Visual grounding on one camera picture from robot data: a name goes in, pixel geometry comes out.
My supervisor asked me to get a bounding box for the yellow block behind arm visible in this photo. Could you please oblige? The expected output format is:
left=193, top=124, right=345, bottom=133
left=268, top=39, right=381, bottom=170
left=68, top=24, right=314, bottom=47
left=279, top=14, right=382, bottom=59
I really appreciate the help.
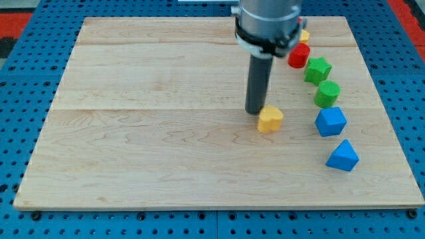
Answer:
left=299, top=29, right=310, bottom=44

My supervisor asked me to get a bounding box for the green star block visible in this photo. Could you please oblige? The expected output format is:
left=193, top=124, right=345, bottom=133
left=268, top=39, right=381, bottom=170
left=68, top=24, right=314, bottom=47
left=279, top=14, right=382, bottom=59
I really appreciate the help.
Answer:
left=304, top=57, right=332, bottom=86

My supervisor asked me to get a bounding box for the green cylinder block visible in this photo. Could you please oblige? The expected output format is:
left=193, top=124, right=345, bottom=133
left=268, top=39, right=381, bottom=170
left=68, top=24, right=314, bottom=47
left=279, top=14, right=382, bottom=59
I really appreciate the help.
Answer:
left=313, top=80, right=341, bottom=108

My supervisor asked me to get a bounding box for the red cylinder block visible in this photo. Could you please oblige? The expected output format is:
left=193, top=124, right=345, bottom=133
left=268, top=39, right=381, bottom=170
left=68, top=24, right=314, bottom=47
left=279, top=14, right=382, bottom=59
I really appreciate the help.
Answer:
left=288, top=43, right=310, bottom=68

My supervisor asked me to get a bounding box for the yellow heart block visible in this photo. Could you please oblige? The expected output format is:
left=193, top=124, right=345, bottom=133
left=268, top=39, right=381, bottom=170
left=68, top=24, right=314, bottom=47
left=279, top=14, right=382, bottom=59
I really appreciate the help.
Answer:
left=257, top=105, right=284, bottom=133

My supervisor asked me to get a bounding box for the light wooden board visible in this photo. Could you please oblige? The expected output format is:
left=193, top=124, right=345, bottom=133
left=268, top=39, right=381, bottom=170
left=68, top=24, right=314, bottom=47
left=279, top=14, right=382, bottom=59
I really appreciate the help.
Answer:
left=13, top=17, right=424, bottom=211

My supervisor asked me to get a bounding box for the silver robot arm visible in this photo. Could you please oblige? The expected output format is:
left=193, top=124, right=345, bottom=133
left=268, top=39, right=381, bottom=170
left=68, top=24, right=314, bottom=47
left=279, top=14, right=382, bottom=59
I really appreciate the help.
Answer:
left=231, top=0, right=305, bottom=60

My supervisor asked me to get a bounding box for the blue triangle block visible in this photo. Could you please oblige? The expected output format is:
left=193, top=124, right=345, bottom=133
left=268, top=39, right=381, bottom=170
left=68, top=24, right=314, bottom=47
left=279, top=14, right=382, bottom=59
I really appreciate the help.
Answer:
left=325, top=139, right=360, bottom=171

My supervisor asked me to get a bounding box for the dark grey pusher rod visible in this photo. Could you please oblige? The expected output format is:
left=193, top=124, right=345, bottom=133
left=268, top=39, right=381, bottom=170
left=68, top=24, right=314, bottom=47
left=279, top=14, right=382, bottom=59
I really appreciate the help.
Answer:
left=245, top=55, right=273, bottom=115

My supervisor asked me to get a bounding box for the blue cube block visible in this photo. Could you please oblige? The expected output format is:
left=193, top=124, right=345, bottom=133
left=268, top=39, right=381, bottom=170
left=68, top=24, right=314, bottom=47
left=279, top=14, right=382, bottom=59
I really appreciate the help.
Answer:
left=315, top=107, right=347, bottom=137

